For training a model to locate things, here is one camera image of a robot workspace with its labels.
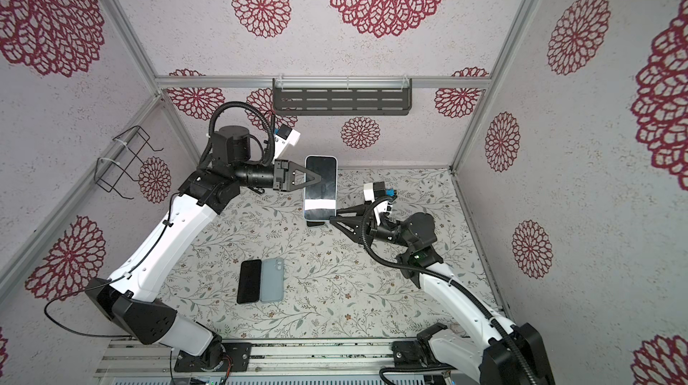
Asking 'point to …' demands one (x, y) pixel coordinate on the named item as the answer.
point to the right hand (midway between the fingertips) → (333, 218)
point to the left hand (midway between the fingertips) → (317, 183)
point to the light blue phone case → (272, 280)
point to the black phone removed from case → (249, 282)
